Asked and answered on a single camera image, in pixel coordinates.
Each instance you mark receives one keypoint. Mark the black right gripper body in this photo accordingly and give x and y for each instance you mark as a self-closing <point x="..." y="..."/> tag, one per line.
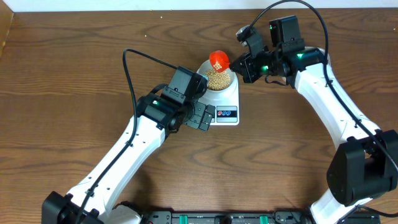
<point x="265" y="65"/>

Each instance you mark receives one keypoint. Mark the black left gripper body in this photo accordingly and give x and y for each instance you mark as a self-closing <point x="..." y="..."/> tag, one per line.
<point x="186" y="111"/>

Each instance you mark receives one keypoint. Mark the red measuring scoop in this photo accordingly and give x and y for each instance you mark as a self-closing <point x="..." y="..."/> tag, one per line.
<point x="219" y="61"/>

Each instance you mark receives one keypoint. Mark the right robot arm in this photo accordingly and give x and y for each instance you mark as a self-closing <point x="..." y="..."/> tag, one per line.
<point x="364" y="166"/>

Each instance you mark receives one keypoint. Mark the white digital kitchen scale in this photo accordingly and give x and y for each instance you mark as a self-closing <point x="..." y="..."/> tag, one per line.
<point x="226" y="102"/>

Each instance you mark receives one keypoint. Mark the soybeans in bowl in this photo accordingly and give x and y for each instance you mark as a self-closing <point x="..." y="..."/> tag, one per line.
<point x="218" y="81"/>

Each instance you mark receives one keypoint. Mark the grey bowl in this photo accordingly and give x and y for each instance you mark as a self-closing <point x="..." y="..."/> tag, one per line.
<point x="206" y="66"/>

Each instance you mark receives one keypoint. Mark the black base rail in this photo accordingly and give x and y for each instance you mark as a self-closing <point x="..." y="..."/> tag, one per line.
<point x="275" y="217"/>

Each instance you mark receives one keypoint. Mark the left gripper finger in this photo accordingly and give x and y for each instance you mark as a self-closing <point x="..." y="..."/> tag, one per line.
<point x="208" y="115"/>
<point x="195" y="114"/>

